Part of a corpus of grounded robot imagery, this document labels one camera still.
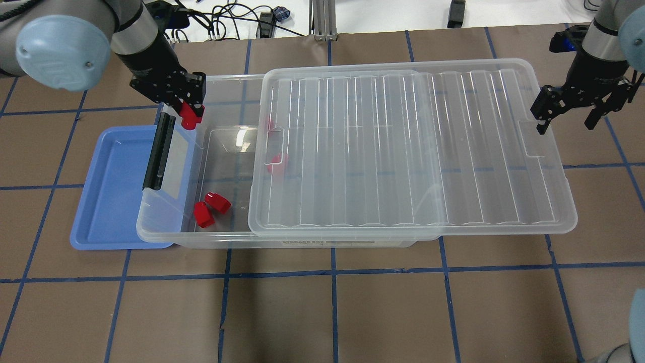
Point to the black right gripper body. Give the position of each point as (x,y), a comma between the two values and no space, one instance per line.
(594,69)

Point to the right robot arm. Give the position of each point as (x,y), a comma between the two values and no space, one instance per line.
(615,33)

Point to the aluminium frame post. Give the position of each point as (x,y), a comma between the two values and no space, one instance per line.
(322,19)

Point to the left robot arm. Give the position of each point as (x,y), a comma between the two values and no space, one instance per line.
(68,44)

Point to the clear plastic box lid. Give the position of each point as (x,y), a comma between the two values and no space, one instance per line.
(410,150)

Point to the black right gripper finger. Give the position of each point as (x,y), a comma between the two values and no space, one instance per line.
(544,114)
(601,108)

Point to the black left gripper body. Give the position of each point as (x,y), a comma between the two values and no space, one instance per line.
(149,59)

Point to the black box handle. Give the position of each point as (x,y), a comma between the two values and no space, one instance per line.
(154,175)

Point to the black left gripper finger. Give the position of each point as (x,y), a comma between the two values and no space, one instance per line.
(197,90)
(176,103)

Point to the clear plastic storage box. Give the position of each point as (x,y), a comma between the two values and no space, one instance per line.
(218,156)

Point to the blue plastic tray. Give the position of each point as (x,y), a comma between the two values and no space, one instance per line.
(109,205)

